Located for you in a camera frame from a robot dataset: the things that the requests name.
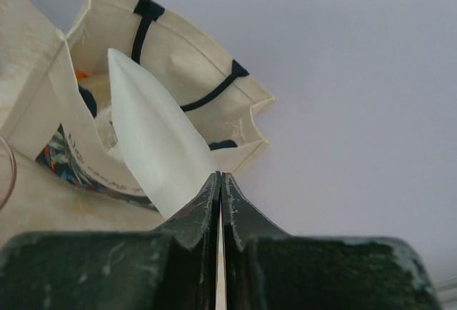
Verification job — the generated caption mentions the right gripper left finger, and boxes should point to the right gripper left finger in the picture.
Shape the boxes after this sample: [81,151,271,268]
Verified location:
[1,173,220,309]

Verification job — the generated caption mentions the white paper coffee filter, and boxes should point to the white paper coffee filter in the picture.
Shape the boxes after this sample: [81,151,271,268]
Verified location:
[108,49,218,219]

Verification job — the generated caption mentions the pink glass dripper cone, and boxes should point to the pink glass dripper cone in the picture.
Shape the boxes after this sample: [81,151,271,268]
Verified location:
[0,136,17,209]

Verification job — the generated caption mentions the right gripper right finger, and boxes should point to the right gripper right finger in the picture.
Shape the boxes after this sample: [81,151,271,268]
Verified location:
[221,174,441,309]

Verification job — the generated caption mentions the cream canvas tote bag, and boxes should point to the cream canvas tote bag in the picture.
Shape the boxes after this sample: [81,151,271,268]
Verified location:
[1,0,274,209]

